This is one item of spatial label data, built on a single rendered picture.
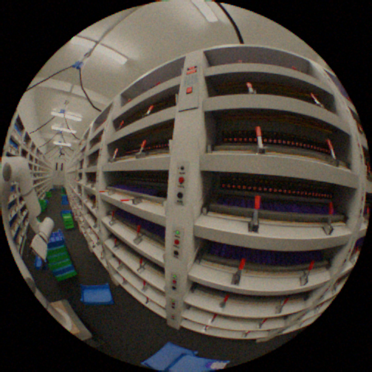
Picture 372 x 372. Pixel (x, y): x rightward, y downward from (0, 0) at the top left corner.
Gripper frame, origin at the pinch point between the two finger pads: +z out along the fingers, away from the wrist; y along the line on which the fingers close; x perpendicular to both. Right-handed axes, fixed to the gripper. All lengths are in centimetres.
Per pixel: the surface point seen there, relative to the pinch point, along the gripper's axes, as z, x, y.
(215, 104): -1, -94, -25
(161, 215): -3, -69, 5
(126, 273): -18, -27, 54
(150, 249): -5, -59, 22
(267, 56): 9, -134, -58
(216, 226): 12, -80, 5
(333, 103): 40, -135, -35
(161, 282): 5, -53, 38
